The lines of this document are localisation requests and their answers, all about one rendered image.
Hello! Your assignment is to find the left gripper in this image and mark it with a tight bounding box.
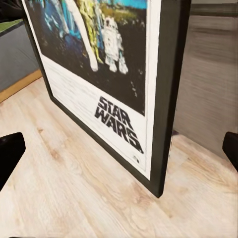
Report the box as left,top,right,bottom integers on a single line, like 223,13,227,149
0,0,24,23

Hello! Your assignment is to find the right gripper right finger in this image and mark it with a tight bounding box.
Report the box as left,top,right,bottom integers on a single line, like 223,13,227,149
222,132,238,172

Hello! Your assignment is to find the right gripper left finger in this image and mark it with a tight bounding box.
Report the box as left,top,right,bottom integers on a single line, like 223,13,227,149
0,132,26,191

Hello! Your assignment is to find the poster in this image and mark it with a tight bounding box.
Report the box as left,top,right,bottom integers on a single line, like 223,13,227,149
16,0,191,198

